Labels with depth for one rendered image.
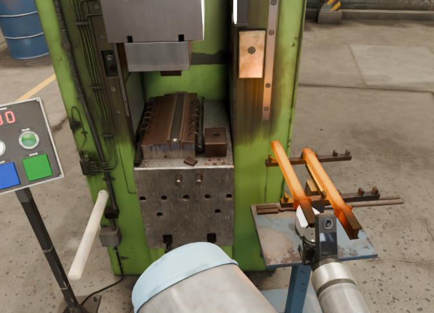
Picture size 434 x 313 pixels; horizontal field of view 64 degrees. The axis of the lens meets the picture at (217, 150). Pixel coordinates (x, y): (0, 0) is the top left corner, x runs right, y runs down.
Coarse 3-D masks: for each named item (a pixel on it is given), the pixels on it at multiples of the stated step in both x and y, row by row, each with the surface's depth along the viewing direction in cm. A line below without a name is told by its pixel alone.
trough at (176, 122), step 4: (180, 96) 163; (176, 100) 158; (180, 100) 160; (176, 104) 156; (180, 104) 156; (176, 108) 153; (180, 108) 153; (176, 112) 150; (180, 112) 150; (176, 116) 147; (180, 116) 147; (176, 120) 144; (180, 120) 144; (172, 124) 140; (176, 124) 142; (180, 124) 142; (172, 128) 139; (176, 128) 139; (172, 132) 136; (176, 132) 136; (172, 136) 134; (176, 136) 134
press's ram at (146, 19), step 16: (112, 0) 101; (128, 0) 102; (144, 0) 102; (160, 0) 102; (176, 0) 102; (192, 0) 102; (112, 16) 104; (128, 16) 104; (144, 16) 104; (160, 16) 104; (176, 16) 104; (192, 16) 105; (112, 32) 107; (128, 32) 107; (144, 32) 107; (160, 32) 107; (176, 32) 107; (192, 32) 107
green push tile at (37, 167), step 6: (36, 156) 115; (42, 156) 116; (24, 162) 114; (30, 162) 114; (36, 162) 115; (42, 162) 116; (48, 162) 117; (30, 168) 114; (36, 168) 115; (42, 168) 116; (48, 168) 116; (30, 174) 114; (36, 174) 115; (42, 174) 116; (48, 174) 116; (30, 180) 115
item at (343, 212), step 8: (304, 152) 125; (312, 152) 125; (312, 160) 121; (312, 168) 119; (320, 168) 117; (320, 176) 114; (320, 184) 113; (328, 184) 110; (328, 192) 107; (336, 192) 107; (336, 200) 104; (336, 208) 100; (344, 208) 100; (336, 216) 102; (344, 216) 100; (352, 216) 97; (344, 224) 100; (352, 224) 95; (352, 232) 96
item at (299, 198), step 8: (272, 144) 124; (280, 144) 123; (280, 152) 118; (280, 160) 114; (288, 160) 114; (288, 168) 110; (288, 176) 107; (288, 184) 106; (296, 184) 103; (296, 192) 100; (296, 200) 96; (304, 200) 96; (296, 208) 98; (304, 208) 93; (312, 208) 93; (312, 216) 91; (312, 224) 89
